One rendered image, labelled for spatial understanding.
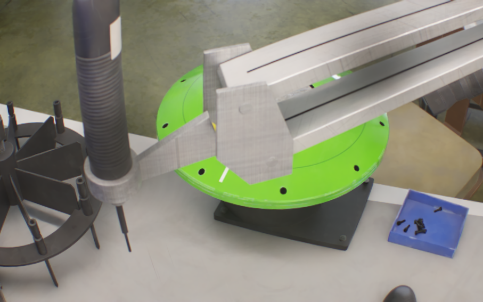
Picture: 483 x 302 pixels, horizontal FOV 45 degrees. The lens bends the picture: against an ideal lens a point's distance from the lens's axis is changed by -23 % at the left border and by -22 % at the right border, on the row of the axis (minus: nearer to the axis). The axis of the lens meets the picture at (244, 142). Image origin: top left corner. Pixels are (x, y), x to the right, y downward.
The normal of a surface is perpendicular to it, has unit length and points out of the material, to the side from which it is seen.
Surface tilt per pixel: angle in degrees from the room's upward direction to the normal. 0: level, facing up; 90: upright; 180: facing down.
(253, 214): 90
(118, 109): 90
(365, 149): 24
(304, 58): 19
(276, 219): 90
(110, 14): 90
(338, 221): 0
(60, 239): 4
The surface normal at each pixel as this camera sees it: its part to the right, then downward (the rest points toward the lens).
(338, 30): -0.32, -0.67
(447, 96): 0.12, 0.48
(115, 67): 0.88, 0.30
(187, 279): 0.00, -0.76
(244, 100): 0.22, 0.63
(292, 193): 0.03, -0.42
